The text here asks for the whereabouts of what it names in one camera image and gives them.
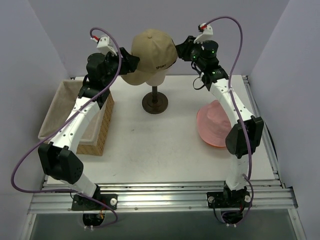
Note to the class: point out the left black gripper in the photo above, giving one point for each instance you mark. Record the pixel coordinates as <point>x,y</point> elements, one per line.
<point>127,63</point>

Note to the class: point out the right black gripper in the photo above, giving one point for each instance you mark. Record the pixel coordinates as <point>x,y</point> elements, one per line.
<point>185,49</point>

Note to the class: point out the beige cap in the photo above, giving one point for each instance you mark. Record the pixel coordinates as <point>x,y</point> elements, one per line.
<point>156,51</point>

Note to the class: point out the pink cap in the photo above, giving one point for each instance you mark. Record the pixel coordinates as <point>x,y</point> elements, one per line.
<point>213,124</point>

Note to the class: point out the orange cap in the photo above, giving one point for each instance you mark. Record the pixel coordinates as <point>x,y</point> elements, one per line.
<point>218,144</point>

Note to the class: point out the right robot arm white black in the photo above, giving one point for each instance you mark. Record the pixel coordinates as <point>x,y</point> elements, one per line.
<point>246,129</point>

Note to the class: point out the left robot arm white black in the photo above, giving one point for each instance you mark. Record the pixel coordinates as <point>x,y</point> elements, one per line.
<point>58,156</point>

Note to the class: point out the cream mannequin head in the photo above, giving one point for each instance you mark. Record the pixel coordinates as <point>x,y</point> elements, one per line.
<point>157,79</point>

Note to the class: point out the dark wooden mannequin stand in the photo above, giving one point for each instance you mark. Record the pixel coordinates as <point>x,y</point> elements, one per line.
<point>155,102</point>

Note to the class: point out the wicker basket with liner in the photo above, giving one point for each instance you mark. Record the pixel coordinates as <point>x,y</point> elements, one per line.
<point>93,139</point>

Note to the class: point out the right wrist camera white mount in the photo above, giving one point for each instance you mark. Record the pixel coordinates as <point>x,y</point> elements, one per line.
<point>206,32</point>

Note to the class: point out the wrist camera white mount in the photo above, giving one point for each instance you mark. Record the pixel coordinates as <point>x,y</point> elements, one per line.
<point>104,45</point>
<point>206,32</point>

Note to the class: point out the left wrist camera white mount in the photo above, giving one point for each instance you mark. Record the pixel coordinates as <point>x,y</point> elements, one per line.
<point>104,45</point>

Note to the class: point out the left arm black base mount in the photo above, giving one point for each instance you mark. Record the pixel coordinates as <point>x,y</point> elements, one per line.
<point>106,201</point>

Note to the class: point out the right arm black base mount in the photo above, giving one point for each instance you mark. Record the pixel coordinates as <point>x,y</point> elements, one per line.
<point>237,199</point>

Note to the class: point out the aluminium rail frame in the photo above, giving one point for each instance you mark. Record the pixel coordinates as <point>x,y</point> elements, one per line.
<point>162,174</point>

